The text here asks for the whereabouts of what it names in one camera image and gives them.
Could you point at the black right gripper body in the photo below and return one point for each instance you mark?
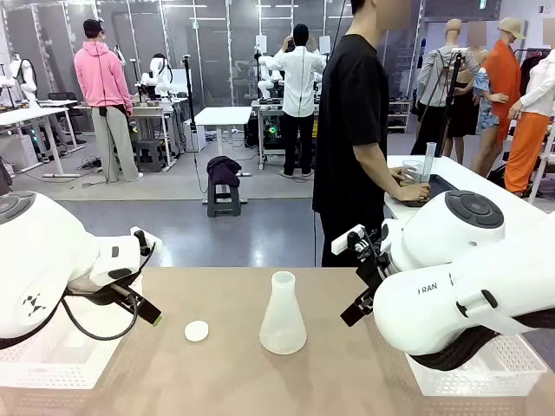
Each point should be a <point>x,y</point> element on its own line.
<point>375,271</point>

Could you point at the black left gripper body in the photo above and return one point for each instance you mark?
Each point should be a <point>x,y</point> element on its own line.
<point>128,289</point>

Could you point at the white round flask cap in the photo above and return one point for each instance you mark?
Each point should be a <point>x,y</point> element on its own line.
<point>196,331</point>

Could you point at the translucent plastic Erlenmeyer flask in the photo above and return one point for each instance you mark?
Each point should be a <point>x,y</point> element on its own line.
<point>282,329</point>

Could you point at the clear plastic beaker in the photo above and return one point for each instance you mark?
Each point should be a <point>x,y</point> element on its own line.
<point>412,171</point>

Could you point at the clear tall graduated cylinder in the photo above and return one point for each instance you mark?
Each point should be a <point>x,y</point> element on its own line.
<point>428,160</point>

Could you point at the white perforated plastic tray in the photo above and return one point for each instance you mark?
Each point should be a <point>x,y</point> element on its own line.
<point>65,368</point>
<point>477,381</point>

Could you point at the person's right forearm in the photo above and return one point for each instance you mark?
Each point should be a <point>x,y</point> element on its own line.
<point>377,173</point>

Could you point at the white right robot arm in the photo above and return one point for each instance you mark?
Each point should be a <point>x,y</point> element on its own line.
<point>433,303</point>

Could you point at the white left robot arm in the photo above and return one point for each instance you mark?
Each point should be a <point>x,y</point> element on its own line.
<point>43,260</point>

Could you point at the person's right hand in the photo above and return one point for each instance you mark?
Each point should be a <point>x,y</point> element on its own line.
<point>412,193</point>

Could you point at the person's left hand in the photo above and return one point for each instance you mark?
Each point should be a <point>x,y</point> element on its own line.
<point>397,173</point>

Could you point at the grey step stool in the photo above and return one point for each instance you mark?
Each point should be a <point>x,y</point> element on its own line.
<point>147,156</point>
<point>223,201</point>

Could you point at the dark purple cloth bundle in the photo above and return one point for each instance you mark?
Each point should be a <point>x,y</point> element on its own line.
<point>223,171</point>

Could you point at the white shoe rack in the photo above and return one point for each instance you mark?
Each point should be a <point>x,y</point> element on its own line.
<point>399,117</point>

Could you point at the person in black t-shirt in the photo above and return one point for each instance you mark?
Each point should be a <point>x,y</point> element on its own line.
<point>347,108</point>

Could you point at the white computer cabinet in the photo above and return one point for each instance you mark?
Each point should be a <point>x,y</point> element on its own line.
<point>197,136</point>

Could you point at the mannequin in black dress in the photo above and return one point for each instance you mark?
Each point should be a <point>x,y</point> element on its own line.
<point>461,112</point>

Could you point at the black upright pole stand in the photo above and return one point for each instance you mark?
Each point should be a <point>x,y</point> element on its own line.
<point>189,108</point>

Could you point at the mannequin in blue floral dress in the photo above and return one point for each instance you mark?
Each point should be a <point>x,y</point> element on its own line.
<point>485,112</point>

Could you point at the mannequin with orange trousers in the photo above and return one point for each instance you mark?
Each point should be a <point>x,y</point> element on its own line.
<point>520,143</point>

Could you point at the white standing desk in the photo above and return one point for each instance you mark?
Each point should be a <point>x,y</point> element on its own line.
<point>221,116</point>

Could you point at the long white desk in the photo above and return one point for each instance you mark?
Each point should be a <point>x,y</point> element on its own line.
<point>26,116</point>

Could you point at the mannequin in grey jacket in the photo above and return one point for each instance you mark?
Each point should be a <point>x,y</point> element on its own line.
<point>433,78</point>

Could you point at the black office chair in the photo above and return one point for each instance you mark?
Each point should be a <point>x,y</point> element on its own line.
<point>65,97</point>

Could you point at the person in white shirt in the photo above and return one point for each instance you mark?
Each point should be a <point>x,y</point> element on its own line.
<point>299,73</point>

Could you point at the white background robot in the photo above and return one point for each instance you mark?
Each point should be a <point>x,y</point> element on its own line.
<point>162,80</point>
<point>264,86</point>
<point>26,78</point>

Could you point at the person in pink hoodie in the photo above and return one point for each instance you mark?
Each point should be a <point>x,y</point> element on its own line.
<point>104,73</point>

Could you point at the mannequin in orange with hat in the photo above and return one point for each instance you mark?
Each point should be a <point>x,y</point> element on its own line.
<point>505,73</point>

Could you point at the clothes rack with dark garments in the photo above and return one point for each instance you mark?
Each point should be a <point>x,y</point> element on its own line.
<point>531,65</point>

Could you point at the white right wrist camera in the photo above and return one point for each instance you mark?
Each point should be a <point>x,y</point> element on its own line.
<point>342,242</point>

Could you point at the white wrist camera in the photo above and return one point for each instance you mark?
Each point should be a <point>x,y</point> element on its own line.
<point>342,242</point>
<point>156,245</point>

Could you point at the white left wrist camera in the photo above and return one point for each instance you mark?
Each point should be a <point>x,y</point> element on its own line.
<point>156,245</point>

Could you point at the metal frame workbench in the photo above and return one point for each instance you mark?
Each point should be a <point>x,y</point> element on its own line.
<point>152,112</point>
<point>269,112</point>

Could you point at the black camera tripod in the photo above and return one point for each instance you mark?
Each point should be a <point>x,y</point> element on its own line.
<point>448,104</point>

